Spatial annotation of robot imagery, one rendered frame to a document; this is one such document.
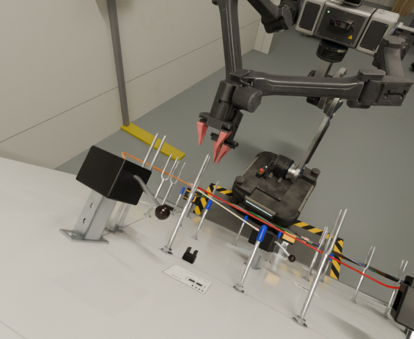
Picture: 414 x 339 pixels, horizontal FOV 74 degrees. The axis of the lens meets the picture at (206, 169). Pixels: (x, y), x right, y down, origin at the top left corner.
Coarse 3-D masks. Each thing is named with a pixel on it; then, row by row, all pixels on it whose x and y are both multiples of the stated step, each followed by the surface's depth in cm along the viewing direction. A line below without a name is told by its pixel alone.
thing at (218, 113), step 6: (216, 102) 79; (216, 108) 79; (222, 108) 79; (228, 108) 79; (204, 114) 80; (210, 114) 81; (216, 114) 79; (222, 114) 79; (228, 114) 81; (216, 120) 79; (222, 120) 80; (228, 120) 84; (228, 126) 79
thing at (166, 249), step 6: (204, 162) 37; (204, 168) 38; (198, 174) 36; (198, 180) 36; (192, 192) 36; (192, 198) 37; (186, 204) 37; (186, 210) 37; (180, 216) 37; (180, 222) 36; (174, 228) 36; (174, 234) 36; (168, 246) 36; (168, 252) 36
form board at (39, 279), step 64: (0, 192) 30; (64, 192) 45; (0, 256) 18; (64, 256) 22; (128, 256) 28; (0, 320) 12; (64, 320) 14; (128, 320) 17; (192, 320) 21; (256, 320) 26; (320, 320) 36; (384, 320) 59
